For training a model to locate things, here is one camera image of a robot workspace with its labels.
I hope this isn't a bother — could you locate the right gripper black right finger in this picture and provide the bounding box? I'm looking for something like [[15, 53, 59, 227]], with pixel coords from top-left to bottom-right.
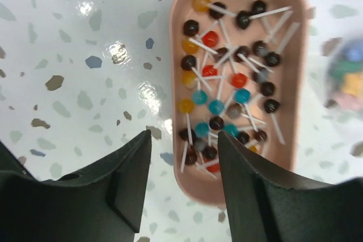
[[218, 132, 362, 241]]

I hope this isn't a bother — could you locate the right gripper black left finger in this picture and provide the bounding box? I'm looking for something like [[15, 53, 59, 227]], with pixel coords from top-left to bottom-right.
[[1, 130, 151, 241]]

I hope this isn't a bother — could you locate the clear glass jar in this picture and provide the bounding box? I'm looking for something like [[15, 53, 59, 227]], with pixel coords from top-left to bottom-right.
[[324, 38, 362, 112]]

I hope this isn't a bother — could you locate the pink tray of lollipops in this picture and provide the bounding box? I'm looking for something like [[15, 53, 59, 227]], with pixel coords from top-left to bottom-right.
[[170, 0, 308, 207]]

